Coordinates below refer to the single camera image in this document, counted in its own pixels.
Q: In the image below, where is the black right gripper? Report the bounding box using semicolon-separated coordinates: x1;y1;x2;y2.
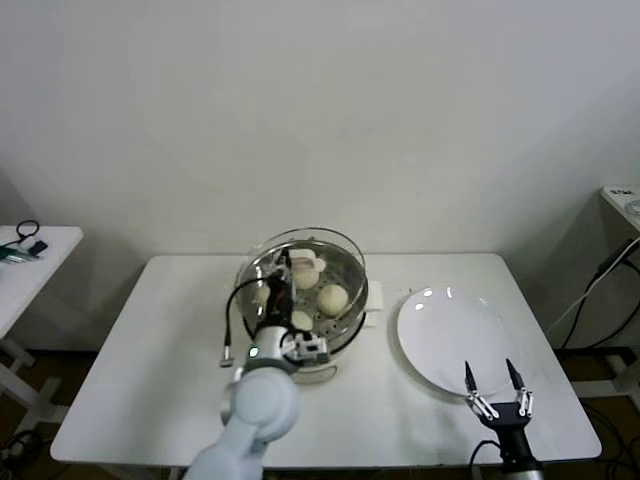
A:
464;358;537;462

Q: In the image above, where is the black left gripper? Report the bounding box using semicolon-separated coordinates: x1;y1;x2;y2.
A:
263;248;296;329

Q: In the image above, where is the glass lid with cream handle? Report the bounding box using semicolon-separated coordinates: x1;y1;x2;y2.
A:
234;227;367;321

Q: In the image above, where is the steel steamer basket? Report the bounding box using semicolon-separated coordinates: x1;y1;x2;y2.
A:
238;239;385;351

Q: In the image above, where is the white round plate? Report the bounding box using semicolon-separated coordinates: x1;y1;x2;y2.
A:
397;286;521;399

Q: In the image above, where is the white electric pot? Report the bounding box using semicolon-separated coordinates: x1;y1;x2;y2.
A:
289;309;377;386

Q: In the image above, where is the white shelf table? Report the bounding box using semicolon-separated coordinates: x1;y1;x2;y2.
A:
597;184;640;321

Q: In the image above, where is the white side table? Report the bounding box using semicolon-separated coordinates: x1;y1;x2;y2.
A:
0;223;84;431

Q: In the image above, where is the black left camera cable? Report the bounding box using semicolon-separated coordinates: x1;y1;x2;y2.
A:
221;277;274;370

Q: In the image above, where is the black camera cable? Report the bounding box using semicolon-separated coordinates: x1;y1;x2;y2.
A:
469;438;501;480
221;277;274;370

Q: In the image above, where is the black right camera cable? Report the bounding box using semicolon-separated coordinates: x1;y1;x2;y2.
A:
469;438;501;480

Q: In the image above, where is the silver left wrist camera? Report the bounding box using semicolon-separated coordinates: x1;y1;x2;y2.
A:
283;332;330;365

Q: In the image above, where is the black power cable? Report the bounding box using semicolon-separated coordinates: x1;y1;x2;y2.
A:
562;269;640;351

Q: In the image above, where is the white power cable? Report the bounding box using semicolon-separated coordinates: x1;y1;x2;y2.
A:
544;247;640;336

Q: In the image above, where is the black floor cable bundle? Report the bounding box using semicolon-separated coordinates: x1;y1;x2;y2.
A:
0;427;46;461

